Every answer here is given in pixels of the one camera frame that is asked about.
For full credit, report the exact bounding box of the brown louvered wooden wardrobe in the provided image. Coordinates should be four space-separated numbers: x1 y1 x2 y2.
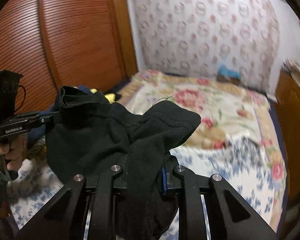
0 0 138 112

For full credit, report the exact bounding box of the person's left hand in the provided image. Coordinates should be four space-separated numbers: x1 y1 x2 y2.
0 135 24 171

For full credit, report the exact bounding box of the folded mustard yellow garment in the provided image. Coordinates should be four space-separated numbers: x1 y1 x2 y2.
90 88 121 103

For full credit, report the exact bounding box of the folded navy blue garment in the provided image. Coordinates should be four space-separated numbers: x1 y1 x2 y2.
26 85 92 149

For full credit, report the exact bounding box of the black printed t-shirt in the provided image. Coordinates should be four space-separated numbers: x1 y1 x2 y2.
45 86 200 239

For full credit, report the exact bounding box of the wooden sideboard cabinet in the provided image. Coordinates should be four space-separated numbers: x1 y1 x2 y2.
275 70 300 202

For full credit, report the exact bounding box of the cardboard box on cabinet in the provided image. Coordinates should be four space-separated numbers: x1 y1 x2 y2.
282 59 300 73

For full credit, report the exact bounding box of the pink circle patterned curtain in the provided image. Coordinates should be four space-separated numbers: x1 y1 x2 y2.
133 0 280 91

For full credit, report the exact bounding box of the floral bed quilt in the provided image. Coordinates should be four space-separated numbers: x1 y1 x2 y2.
9 71 286 239

